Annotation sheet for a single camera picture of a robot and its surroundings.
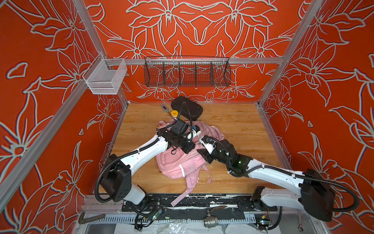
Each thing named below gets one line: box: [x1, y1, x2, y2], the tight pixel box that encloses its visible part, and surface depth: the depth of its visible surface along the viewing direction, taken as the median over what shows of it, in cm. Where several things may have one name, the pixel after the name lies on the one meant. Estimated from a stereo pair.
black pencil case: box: [170, 96, 204, 121], surface depth 115 cm
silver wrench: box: [298, 221, 304, 233], surface depth 68 cm
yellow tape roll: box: [170, 110, 179, 118], surface depth 112 cm
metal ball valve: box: [203, 205, 228, 229], surface depth 67 cm
